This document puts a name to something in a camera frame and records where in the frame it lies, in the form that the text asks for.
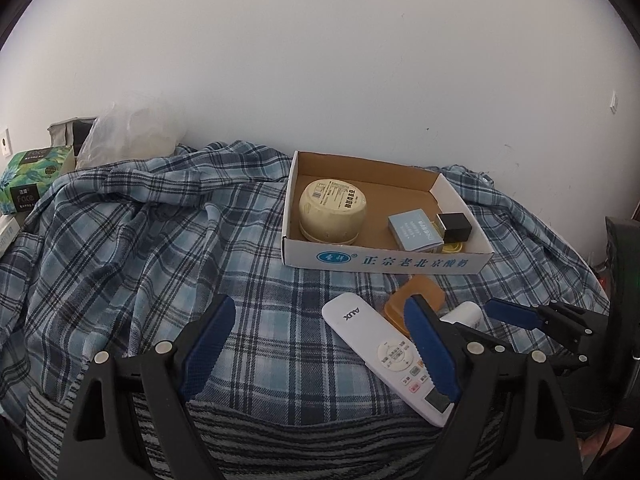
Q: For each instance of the white wall socket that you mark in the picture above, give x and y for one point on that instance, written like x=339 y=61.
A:
x=4 y=142

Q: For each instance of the light blue small box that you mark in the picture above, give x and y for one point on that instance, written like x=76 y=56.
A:
x=412 y=230

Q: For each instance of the green tissue box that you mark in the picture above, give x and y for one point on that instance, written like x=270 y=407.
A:
x=35 y=175

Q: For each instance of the orange translucent soap box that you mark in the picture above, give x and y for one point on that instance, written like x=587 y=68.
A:
x=420 y=292

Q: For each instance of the small yellow round tin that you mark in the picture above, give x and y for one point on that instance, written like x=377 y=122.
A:
x=452 y=248

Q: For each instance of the white pill bottle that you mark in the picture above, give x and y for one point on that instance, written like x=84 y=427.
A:
x=465 y=315

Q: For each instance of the cream round jar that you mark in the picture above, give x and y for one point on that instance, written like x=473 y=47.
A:
x=330 y=215

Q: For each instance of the translucent white plastic bag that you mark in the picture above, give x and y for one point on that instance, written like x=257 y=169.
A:
x=130 y=135

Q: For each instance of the grey fabric bag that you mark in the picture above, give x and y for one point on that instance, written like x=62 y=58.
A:
x=62 y=132

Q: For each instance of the person's right hand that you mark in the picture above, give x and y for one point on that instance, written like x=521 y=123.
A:
x=620 y=437

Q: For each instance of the blue plaid shirt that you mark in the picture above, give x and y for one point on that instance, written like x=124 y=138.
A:
x=150 y=260

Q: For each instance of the white flat box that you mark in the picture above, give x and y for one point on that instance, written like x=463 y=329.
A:
x=7 y=232

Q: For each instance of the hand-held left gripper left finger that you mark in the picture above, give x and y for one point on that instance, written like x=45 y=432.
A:
x=207 y=345

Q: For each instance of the grey striped blanket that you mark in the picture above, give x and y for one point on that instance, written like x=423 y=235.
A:
x=310 y=445

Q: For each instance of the small black box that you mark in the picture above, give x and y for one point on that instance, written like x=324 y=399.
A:
x=457 y=227

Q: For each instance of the white cardboard box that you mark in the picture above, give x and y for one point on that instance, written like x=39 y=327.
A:
x=380 y=185

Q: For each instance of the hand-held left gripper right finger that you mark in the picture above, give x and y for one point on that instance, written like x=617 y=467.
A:
x=432 y=350

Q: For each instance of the white remote control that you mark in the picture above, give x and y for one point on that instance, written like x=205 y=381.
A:
x=370 y=335

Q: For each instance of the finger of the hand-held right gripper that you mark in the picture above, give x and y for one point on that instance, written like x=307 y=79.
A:
x=500 y=346
x=510 y=314

